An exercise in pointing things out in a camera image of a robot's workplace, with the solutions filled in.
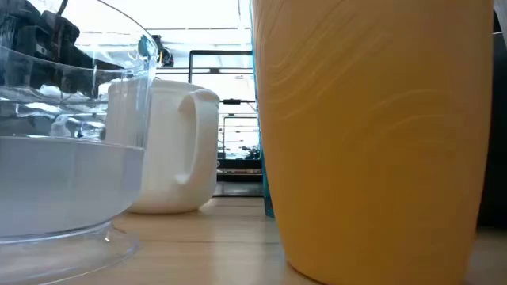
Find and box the black mug yellow inside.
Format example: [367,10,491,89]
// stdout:
[477,11,507,229]

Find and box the black ceiling cable reel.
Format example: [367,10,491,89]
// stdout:
[151,34,175,68]

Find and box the white ceramic mug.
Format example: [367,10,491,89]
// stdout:
[103,78,221,215]

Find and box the orange plastic cup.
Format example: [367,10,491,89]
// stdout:
[250,0,495,285]

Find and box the teal plastic tumbler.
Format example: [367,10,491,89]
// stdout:
[248,0,276,219]

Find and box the clear glass mug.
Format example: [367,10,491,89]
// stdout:
[0,0,160,285]

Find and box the light wooden board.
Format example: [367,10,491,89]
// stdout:
[188,49,265,198]

